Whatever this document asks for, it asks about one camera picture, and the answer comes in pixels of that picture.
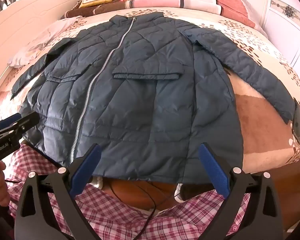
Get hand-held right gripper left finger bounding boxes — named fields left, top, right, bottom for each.
left=14, top=144, right=103, bottom=240

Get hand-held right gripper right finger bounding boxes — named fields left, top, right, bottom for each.
left=198, top=143, right=284, bottom=240

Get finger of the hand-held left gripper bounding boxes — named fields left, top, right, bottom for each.
left=0, top=113, right=22, bottom=133
left=0, top=111, right=41, bottom=145

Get dark teal quilted jacket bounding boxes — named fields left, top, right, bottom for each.
left=10, top=11, right=300, bottom=184

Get white shoe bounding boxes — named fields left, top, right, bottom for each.
left=174, top=183, right=190, bottom=202
left=90, top=176, right=104, bottom=189

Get orange basketball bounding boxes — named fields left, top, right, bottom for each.
left=104, top=177, right=177, bottom=212

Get brown cream fleece blanket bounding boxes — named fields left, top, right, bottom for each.
left=230, top=76, right=300, bottom=198

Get pink plaid pants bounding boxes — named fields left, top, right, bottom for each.
left=5, top=145, right=254, bottom=240

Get white floral quilt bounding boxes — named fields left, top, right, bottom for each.
left=9, top=15, right=85, bottom=68

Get cream bed board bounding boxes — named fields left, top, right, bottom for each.
left=0, top=0, right=84, bottom=98

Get dark brown blanket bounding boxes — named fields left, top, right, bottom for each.
left=65, top=0, right=134, bottom=18

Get leaf print bed sheet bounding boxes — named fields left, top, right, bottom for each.
left=0, top=6, right=300, bottom=170

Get red pillow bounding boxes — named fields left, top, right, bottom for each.
left=210, top=0, right=256, bottom=28

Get white ornamented wardrobe door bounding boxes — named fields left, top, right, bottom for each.
left=262, top=0, right=300, bottom=67

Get black cable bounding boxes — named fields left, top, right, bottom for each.
left=134, top=180, right=158, bottom=240

